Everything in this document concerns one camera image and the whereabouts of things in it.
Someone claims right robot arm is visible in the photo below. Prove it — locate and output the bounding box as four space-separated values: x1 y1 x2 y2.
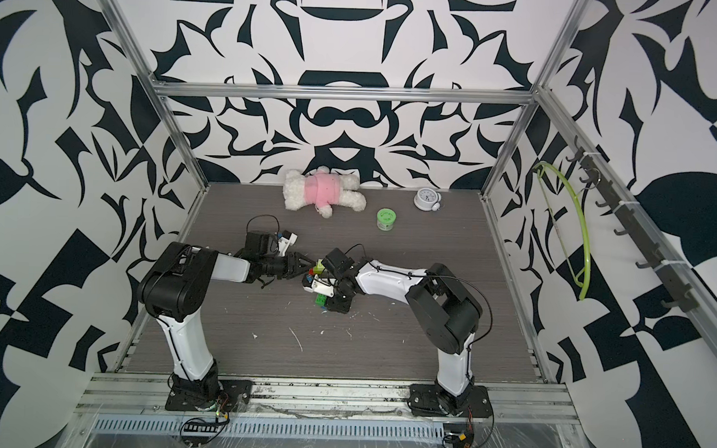
302 249 483 415

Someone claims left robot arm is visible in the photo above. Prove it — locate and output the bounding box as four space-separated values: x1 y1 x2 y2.
136 242 316 406

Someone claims green lidded jar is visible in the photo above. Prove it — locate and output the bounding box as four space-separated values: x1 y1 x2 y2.
376 208 397 232

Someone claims white teddy bear pink shirt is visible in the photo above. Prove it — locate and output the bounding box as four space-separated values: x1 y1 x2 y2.
283 167 367 219

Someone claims white alarm clock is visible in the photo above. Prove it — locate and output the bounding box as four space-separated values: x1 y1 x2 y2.
414 188 442 212

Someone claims green toy bow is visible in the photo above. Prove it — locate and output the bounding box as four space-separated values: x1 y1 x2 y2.
532 161 592 302

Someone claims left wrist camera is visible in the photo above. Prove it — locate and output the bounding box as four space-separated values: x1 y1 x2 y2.
241 230 298 257

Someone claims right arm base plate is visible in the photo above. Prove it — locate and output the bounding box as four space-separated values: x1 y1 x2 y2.
407 384 493 419

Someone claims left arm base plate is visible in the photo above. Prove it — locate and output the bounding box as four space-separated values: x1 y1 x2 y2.
165 375 253 412

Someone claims black connector left cable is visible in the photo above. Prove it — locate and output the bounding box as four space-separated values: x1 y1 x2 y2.
178 415 231 448

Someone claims black connector cable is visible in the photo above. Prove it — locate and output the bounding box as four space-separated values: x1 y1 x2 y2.
442 424 477 448
178 415 231 448

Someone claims black connector right cable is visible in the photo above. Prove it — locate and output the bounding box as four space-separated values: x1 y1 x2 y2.
442 424 477 448

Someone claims black wall hook rack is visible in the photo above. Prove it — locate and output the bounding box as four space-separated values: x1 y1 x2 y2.
567 137 699 314

